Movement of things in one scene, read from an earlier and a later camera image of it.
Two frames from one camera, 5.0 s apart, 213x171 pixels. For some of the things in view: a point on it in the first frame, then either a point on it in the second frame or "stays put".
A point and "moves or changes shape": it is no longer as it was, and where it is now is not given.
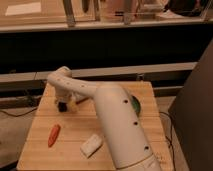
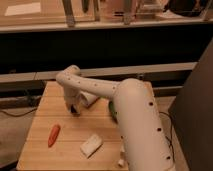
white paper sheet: x=23 y=8 stays put
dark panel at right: x=191 y=114 stays put
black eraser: x=62 y=107 moves or changes shape
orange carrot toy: x=54 y=134 stays put
